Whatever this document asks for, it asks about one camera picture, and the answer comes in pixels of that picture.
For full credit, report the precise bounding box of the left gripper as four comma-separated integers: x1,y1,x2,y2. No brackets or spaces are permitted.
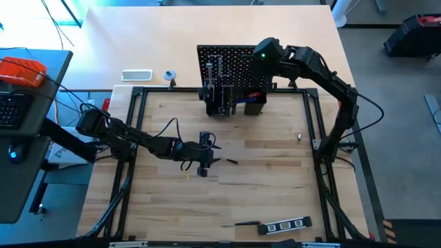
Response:
177,131,222,178

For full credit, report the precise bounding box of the white rectangular tray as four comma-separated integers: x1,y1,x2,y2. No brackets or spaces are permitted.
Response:
121,69,154,83

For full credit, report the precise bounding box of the large black-handled screwdriver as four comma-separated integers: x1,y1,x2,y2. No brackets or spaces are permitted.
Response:
220,220,263,228

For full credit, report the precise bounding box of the orange plastic case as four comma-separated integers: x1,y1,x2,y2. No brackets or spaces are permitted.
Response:
0,56,48,88

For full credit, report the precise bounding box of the black diagonal strut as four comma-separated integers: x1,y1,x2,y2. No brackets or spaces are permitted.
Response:
39,116,104,165

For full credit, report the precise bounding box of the light wooden desk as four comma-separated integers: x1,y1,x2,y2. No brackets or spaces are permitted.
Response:
61,5,356,91

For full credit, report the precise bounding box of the black metal pegboard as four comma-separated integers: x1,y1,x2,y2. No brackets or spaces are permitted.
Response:
196,44,275,103

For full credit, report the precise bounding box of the black spirit level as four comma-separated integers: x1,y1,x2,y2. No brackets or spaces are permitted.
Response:
257,216,314,236

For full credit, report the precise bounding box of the black aluminium table frame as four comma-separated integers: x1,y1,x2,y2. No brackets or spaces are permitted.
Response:
82,79,371,242

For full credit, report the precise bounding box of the black computer mouse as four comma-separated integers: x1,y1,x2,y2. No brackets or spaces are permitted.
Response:
8,143,28,165

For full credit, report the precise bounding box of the white cardboard box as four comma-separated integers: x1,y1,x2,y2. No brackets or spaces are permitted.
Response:
48,126,98,165

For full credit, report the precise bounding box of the dark grey side desk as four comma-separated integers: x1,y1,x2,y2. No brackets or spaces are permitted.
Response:
0,48,74,225

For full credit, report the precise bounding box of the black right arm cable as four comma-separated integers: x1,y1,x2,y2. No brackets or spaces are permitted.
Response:
339,92,385,141

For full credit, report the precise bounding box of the black equipment case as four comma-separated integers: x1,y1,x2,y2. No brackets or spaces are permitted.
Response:
383,13,441,59

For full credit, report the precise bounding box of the white pedestal base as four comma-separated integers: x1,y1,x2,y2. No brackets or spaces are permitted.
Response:
330,0,359,28

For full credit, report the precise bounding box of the black keyboard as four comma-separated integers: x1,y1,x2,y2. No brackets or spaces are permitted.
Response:
0,92,34,131

